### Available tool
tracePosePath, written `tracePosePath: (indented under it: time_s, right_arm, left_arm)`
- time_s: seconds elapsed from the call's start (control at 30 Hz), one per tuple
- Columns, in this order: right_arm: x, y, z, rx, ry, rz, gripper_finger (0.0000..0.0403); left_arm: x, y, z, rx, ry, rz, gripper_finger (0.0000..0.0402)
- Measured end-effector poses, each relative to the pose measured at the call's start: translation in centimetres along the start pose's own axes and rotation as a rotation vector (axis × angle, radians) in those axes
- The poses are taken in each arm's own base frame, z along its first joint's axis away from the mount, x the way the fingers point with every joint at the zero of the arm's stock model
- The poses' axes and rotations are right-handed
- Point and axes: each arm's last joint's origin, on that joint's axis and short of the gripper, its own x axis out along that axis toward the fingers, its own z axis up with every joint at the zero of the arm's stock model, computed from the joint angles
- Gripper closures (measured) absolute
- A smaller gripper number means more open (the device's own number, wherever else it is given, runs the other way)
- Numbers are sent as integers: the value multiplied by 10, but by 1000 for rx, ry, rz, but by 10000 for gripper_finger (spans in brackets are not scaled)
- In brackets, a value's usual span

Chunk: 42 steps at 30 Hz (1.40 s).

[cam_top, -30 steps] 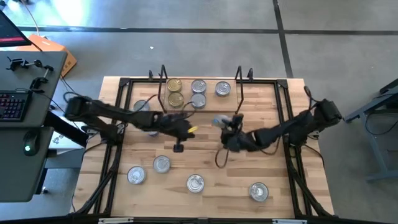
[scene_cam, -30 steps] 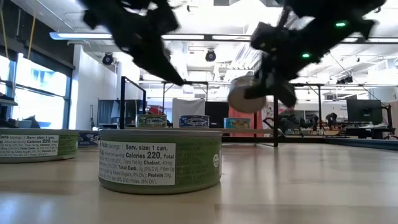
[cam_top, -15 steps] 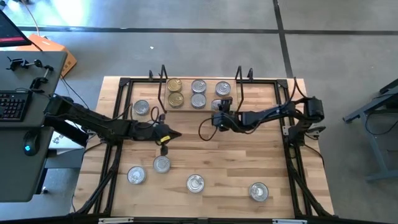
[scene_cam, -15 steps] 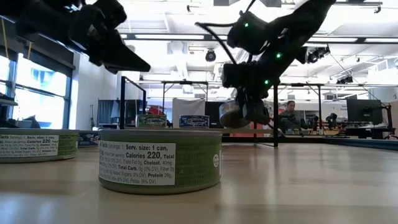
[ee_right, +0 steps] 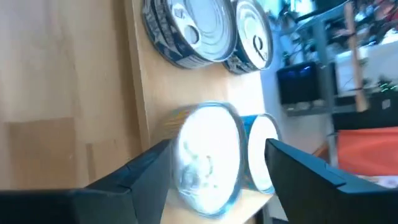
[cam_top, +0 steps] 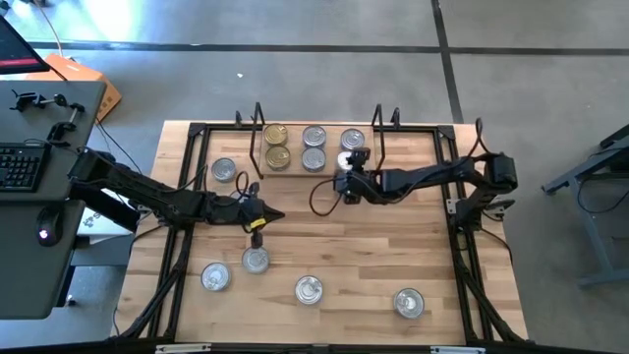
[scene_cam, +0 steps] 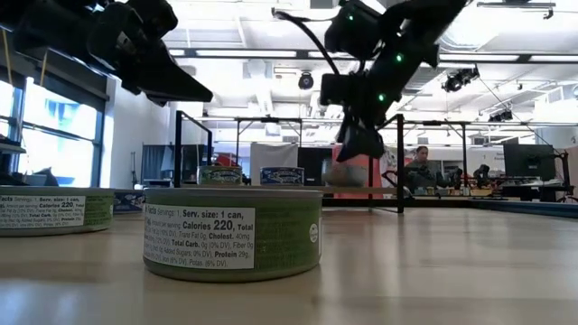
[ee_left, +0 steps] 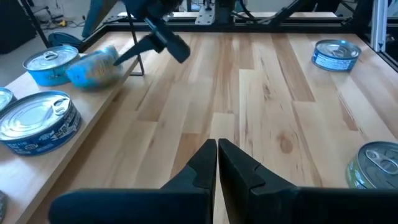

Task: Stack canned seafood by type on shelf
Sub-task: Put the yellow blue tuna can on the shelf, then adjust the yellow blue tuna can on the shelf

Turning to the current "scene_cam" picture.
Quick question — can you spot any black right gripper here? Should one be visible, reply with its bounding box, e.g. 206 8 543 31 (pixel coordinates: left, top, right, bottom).
336 67 406 163

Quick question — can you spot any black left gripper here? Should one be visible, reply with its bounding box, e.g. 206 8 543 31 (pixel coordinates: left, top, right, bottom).
88 0 213 107

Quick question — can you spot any yellowfin tuna can teal label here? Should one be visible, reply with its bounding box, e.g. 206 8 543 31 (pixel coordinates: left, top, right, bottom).
321 158 370 189

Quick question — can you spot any blue label seafood can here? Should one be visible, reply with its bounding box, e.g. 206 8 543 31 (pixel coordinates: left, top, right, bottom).
259 165 305 187
112 190 145 214

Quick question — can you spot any green label seafood can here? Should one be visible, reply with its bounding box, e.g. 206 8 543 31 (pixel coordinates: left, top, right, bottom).
197 164 244 187
0 185 116 238
142 187 324 284

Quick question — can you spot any salmon partition panel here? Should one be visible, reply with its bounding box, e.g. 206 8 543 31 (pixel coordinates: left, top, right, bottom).
331 144 385 200

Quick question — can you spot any white printed banner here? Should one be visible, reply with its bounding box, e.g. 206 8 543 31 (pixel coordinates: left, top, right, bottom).
378 146 399 189

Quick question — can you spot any black partition panel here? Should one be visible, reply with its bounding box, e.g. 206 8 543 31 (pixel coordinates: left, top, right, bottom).
297 146 334 187

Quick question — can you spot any person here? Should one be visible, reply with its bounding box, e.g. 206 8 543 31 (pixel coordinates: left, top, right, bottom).
403 144 449 194

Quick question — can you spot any grey blue cabinet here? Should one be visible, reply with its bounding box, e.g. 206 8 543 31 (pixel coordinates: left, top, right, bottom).
141 144 210 187

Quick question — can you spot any long ceiling light strip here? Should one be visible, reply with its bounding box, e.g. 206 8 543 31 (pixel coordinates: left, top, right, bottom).
167 47 578 64

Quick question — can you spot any white partition panel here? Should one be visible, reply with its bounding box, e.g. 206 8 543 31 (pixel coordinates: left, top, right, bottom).
249 143 300 186

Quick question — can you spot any black ceiling spotlight cluster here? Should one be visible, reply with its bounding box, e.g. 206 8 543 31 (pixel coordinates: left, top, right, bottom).
441 66 480 94

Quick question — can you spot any large room window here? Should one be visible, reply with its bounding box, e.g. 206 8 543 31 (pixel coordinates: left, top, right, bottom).
0 74 109 189

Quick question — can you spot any black computer monitor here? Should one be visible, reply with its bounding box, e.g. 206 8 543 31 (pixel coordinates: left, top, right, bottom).
502 143 557 182

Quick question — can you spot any dark background desk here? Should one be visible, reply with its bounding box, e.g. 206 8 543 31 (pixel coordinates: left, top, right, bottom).
499 179 577 203

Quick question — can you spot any wooden shelf black metal frame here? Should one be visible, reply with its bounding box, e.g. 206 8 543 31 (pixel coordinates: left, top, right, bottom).
174 109 406 214

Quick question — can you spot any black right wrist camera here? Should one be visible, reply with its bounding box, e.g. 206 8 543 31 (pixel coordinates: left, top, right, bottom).
319 73 363 108

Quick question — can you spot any black ceiling dome camera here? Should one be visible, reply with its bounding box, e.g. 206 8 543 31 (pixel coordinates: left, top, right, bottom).
296 70 316 91

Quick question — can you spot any black background rig frame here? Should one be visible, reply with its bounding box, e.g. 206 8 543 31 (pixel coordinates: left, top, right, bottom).
233 116 303 186
404 119 471 189

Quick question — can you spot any black metal table frame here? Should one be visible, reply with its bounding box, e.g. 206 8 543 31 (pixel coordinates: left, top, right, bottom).
112 191 578 221

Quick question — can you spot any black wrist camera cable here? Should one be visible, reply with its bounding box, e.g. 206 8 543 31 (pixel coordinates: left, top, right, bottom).
272 7 342 76

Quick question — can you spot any black ceiling rail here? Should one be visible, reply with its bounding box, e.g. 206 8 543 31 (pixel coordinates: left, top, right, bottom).
476 1 556 20

